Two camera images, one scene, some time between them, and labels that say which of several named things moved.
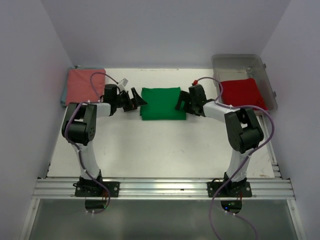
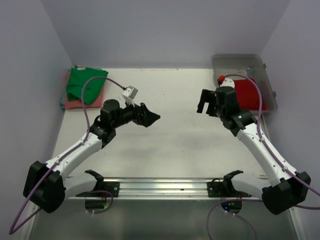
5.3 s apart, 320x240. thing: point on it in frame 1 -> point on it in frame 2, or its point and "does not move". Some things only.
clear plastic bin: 232,67 does not move
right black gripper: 184,96 -> 207,96
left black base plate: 92,189 does not move
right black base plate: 231,189 does not move
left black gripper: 132,103 -> 142,115
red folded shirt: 242,92 does not move
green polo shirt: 161,102 -> 78,77
